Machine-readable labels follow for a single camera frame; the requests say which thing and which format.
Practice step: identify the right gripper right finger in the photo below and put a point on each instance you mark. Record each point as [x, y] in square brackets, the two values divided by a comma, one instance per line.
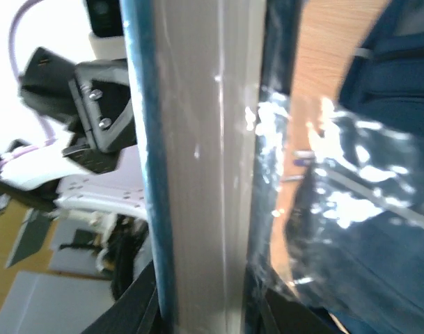
[280, 316]

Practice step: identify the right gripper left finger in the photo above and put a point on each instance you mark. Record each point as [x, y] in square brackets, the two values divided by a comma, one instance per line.
[135, 312]

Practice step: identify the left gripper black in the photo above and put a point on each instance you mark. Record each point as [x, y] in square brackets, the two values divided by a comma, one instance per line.
[92, 98]

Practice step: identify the navy blue backpack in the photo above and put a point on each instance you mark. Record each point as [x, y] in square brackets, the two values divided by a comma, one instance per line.
[354, 236]

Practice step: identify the dark blue fantasy book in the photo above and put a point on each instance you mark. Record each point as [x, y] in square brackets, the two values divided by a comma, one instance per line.
[210, 84]

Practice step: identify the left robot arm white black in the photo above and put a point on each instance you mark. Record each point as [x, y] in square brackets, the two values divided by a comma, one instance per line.
[112, 204]

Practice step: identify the purple cap marker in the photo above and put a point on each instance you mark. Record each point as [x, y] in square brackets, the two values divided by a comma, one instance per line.
[302, 162]

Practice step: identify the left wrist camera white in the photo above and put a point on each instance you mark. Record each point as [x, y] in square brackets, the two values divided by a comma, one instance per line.
[106, 36]

